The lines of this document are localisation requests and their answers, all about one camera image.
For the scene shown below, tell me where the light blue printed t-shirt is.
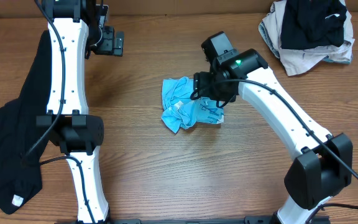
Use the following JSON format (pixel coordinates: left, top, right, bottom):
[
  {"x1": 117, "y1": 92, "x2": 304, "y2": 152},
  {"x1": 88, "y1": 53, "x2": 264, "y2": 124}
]
[{"x1": 161, "y1": 77, "x2": 224, "y2": 133}]

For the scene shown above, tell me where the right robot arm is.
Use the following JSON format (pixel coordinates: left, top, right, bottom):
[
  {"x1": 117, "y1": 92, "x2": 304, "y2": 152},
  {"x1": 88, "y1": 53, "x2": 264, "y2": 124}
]
[{"x1": 191, "y1": 31, "x2": 353, "y2": 223}]

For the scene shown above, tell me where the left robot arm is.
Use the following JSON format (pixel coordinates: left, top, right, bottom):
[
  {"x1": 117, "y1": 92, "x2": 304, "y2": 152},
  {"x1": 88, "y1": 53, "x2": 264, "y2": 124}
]
[{"x1": 36, "y1": 0, "x2": 124, "y2": 223}]

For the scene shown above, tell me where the grey-blue garment under pile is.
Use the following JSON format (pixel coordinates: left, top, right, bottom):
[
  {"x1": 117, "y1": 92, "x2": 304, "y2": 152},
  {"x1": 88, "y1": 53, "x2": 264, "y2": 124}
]
[{"x1": 259, "y1": 22, "x2": 353, "y2": 66}]

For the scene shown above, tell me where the beige garment in pile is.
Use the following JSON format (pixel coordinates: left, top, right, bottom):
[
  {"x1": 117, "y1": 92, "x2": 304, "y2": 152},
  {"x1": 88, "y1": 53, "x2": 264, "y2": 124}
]
[{"x1": 259, "y1": 1, "x2": 355, "y2": 76}]

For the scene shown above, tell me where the black garment on left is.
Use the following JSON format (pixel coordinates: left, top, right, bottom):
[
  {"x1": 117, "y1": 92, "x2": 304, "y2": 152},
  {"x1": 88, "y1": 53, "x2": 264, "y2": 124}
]
[{"x1": 0, "y1": 30, "x2": 52, "y2": 215}]

